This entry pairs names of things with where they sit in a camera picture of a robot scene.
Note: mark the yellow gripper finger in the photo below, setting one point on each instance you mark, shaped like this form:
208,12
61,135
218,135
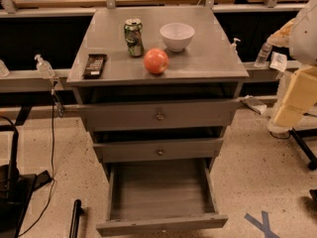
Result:
300,96

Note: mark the red apple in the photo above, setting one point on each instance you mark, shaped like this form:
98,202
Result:
155,61

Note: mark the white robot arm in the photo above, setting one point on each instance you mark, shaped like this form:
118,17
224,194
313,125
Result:
299,35

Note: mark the grey drawer cabinet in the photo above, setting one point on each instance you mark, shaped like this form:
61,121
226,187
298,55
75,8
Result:
156,84

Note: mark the grey open bottom drawer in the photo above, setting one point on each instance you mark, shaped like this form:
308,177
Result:
169,195

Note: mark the grey middle drawer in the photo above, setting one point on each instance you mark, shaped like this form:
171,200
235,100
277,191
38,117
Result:
157,150

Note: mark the grey top drawer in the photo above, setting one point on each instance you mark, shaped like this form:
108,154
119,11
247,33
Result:
158,115

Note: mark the white paper packet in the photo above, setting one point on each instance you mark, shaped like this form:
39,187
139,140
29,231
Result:
278,61

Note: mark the black stand leg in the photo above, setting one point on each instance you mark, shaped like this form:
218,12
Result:
299,136

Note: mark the clear water bottle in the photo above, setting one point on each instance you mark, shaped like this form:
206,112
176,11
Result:
263,54

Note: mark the small white pump bottle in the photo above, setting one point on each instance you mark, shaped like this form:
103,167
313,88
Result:
235,44

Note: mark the blue tape cross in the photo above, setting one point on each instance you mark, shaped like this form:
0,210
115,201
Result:
263,225

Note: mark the white bowl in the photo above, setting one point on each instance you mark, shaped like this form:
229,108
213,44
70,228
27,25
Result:
176,36

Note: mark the green soda can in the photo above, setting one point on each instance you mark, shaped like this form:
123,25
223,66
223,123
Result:
133,37

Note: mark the black remote control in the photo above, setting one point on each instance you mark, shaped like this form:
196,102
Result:
94,66

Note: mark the black bar on floor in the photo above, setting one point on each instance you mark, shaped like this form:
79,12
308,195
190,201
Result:
77,211

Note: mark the clear sanitizer pump bottle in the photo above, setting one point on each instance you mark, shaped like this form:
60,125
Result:
44,67

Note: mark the black stand base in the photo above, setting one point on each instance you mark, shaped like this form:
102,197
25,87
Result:
15,189

